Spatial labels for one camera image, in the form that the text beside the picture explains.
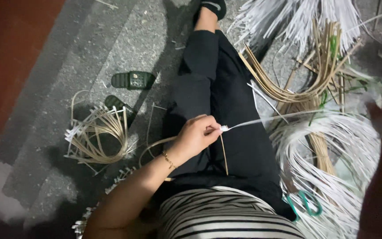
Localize person's left hand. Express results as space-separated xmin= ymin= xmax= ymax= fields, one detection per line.
xmin=164 ymin=114 xmax=223 ymax=165

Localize long white plastic strip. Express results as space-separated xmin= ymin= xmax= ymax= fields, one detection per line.
xmin=220 ymin=110 xmax=336 ymax=133

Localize thin straight bamboo strip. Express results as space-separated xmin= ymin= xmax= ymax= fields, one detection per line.
xmin=220 ymin=134 xmax=229 ymax=176

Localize curved bamboo strip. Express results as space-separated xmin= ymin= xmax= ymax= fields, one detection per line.
xmin=139 ymin=135 xmax=179 ymax=168

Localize heap of tan bamboo strips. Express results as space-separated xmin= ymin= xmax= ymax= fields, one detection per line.
xmin=238 ymin=18 xmax=377 ymax=176

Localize heap of curved white strips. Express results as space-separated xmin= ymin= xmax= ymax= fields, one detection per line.
xmin=269 ymin=111 xmax=382 ymax=239

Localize green plastic tie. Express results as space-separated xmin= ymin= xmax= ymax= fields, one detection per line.
xmin=328 ymin=35 xmax=339 ymax=60

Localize heap of straight white strips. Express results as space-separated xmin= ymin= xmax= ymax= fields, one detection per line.
xmin=227 ymin=0 xmax=382 ymax=55

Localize black trousers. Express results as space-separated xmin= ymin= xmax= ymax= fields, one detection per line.
xmin=151 ymin=30 xmax=298 ymax=222

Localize black and white striped shirt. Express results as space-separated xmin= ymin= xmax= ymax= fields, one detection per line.
xmin=158 ymin=186 xmax=308 ymax=239

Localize thin loose bent bamboo strip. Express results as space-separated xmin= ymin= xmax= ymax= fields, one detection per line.
xmin=145 ymin=102 xmax=168 ymax=158

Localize dark green rubber slipper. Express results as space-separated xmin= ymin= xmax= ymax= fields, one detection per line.
xmin=111 ymin=71 xmax=156 ymax=90
xmin=104 ymin=95 xmax=137 ymax=128

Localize bundle of bent bamboo strips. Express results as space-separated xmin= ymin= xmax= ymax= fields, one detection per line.
xmin=64 ymin=90 xmax=138 ymax=166

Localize woven white and bamboo piece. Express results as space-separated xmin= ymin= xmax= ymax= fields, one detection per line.
xmin=72 ymin=166 xmax=138 ymax=239

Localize green handled scissors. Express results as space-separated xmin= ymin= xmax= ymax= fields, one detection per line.
xmin=283 ymin=189 xmax=323 ymax=222

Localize gold chain bracelet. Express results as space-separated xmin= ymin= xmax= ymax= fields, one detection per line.
xmin=162 ymin=151 xmax=178 ymax=170

